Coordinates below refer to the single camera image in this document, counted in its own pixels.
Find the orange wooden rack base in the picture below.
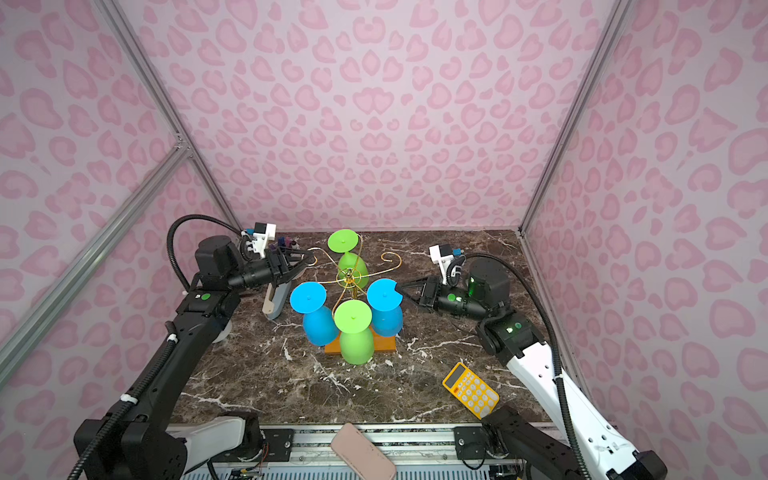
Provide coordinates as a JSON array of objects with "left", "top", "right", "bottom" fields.
[{"left": 324, "top": 326, "right": 396, "bottom": 355}]

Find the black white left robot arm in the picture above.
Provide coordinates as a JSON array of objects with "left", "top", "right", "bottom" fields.
[{"left": 68, "top": 236, "right": 315, "bottom": 479}]

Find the yellow calculator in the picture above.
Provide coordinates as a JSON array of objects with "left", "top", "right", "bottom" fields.
[{"left": 442, "top": 362, "right": 500, "bottom": 419}]

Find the green glass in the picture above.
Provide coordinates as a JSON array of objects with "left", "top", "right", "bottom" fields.
[
  {"left": 333, "top": 300, "right": 374, "bottom": 365},
  {"left": 328, "top": 229, "right": 369, "bottom": 289}
]

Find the blue glass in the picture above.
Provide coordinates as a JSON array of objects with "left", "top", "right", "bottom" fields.
[
  {"left": 366, "top": 278, "right": 403, "bottom": 338},
  {"left": 290, "top": 282, "right": 340, "bottom": 347}
]

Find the white grey stapler tool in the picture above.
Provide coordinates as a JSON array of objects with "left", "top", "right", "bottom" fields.
[{"left": 262, "top": 281, "right": 292, "bottom": 321}]

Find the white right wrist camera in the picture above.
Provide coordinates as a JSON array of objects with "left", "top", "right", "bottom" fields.
[{"left": 429, "top": 244, "right": 464, "bottom": 285}]

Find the masking tape roll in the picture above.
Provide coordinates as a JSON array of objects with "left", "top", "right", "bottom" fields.
[{"left": 213, "top": 322, "right": 233, "bottom": 343}]

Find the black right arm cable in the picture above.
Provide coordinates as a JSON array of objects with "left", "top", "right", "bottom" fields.
[{"left": 461, "top": 252, "right": 595, "bottom": 480}]

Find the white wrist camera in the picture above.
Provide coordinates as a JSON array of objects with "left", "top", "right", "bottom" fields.
[
  {"left": 429, "top": 244, "right": 464, "bottom": 285},
  {"left": 240, "top": 222, "right": 276, "bottom": 260}
]

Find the pink phone case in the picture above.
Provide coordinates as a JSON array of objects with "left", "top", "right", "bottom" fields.
[{"left": 330, "top": 423, "right": 397, "bottom": 480}]

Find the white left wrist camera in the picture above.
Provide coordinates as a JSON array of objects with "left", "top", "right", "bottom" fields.
[{"left": 240, "top": 222, "right": 276, "bottom": 260}]

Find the gold wire glass rack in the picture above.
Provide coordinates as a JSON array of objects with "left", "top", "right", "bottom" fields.
[{"left": 309, "top": 232, "right": 403, "bottom": 312}]

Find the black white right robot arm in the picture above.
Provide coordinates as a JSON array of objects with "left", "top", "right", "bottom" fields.
[{"left": 395, "top": 252, "right": 668, "bottom": 479}]

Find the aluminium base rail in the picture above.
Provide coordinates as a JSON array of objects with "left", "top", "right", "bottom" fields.
[{"left": 167, "top": 423, "right": 541, "bottom": 480}]

